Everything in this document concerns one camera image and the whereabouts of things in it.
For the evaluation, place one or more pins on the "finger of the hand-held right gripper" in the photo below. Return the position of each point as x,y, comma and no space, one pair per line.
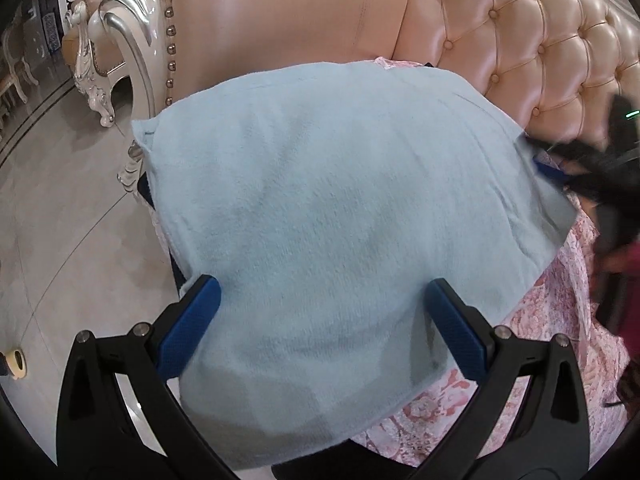
552,167

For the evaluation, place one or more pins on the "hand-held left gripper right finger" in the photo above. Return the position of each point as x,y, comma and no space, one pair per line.
457,330

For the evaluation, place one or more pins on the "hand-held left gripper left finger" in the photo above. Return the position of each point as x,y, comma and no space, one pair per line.
192,325

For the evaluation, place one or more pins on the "light green shirt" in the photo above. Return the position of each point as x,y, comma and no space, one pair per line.
325,210

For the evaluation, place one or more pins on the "pink floral blanket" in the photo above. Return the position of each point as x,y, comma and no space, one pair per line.
550,320

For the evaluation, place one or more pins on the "person's pink clothing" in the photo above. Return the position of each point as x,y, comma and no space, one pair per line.
627,300

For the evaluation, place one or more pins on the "tape roll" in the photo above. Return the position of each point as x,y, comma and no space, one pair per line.
7,360

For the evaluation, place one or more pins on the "person's dark trouser leg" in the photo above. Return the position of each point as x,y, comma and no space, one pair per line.
325,467

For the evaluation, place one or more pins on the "beige tufted leather sofa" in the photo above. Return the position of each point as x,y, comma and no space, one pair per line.
300,10

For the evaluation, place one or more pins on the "wooden chair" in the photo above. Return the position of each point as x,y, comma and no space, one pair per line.
17,60

